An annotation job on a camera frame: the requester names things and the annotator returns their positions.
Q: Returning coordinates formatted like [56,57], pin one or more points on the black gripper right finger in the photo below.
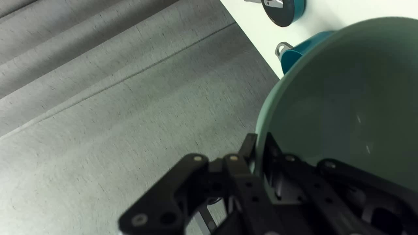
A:
[333,197]

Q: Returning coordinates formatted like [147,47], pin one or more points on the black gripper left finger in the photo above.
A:
[224,192]

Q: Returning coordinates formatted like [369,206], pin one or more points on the green bowl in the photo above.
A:
[352,98]

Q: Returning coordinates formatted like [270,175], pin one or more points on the teal toy pot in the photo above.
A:
[290,55]

